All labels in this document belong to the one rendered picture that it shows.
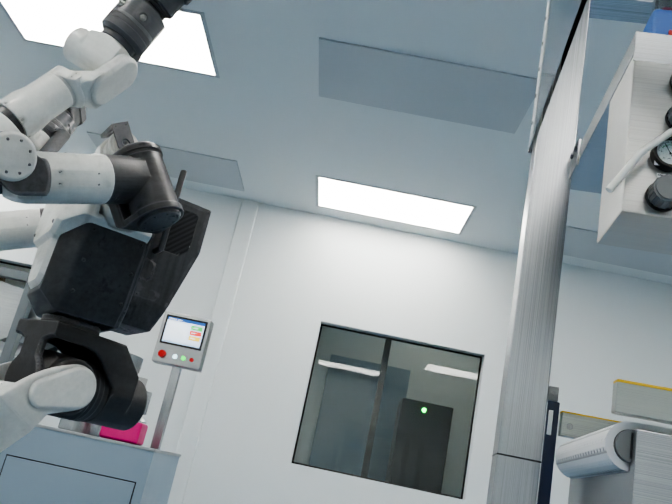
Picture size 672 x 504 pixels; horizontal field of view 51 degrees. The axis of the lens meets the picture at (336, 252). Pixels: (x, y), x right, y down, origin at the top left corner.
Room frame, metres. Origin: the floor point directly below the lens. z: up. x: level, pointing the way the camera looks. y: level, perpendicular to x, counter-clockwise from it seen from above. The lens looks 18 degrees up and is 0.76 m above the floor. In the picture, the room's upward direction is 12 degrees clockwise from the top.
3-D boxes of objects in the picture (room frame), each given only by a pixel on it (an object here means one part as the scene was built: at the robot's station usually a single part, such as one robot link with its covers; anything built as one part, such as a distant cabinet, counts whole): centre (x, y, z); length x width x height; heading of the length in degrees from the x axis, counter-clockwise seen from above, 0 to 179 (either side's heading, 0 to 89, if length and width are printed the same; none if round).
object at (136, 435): (3.04, 0.70, 0.80); 0.16 x 0.12 x 0.09; 88
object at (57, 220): (1.47, 0.46, 1.14); 0.34 x 0.30 x 0.36; 31
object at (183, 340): (3.38, 0.62, 1.07); 0.23 x 0.10 x 0.62; 88
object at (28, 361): (1.50, 0.46, 0.87); 0.28 x 0.13 x 0.18; 144
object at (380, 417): (5.74, -0.68, 1.43); 1.38 x 0.01 x 1.16; 88
